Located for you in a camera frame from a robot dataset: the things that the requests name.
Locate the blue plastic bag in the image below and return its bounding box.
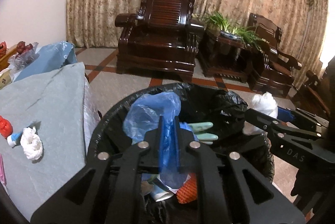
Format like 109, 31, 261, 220
123, 92, 193, 188

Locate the dark wooden side table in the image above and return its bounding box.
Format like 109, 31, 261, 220
199, 29, 265, 83

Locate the black lined waste bin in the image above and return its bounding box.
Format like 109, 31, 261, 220
86, 83, 275, 224

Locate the dark wooden slatted armchair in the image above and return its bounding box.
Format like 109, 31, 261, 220
115, 0, 205, 82

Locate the red crumpled wrapper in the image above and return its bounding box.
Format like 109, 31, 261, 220
0, 116, 13, 139

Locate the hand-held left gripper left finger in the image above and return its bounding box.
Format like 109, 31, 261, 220
30, 115, 170, 224

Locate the orange foam net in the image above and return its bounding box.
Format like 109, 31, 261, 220
176, 173, 198, 205

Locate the grey blue blanket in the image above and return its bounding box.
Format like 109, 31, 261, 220
0, 62, 91, 214

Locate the potted green plant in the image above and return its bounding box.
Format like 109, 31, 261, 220
203, 11, 270, 50

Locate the small blue white bottle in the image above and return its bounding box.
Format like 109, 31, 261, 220
7, 132, 23, 147

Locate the white tissue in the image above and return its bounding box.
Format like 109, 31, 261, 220
243, 92, 278, 134

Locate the white small box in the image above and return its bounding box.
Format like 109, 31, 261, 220
150, 177, 178, 202

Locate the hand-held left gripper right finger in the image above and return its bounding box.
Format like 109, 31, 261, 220
173, 119, 307, 224

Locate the pink plastic packet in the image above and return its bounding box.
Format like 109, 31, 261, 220
0, 154, 6, 185

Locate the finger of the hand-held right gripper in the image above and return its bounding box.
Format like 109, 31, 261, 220
245, 108, 323, 145
277, 107, 328, 132

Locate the bag of red fruit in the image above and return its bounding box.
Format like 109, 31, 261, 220
8, 42, 39, 70

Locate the green rubber glove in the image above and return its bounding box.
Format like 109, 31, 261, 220
188, 122, 219, 145

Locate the brown wooden chair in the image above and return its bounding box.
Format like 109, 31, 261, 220
293, 69, 331, 117

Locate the blue tablecloth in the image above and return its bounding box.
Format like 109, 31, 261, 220
13, 41, 77, 82

